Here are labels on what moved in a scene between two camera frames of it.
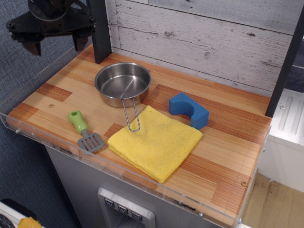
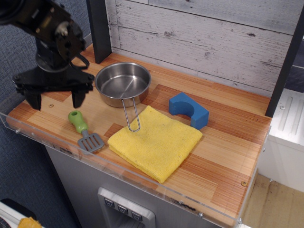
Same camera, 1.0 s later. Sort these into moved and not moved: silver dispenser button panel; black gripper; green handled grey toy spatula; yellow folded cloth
Moved: black gripper
Not moved: green handled grey toy spatula; yellow folded cloth; silver dispenser button panel
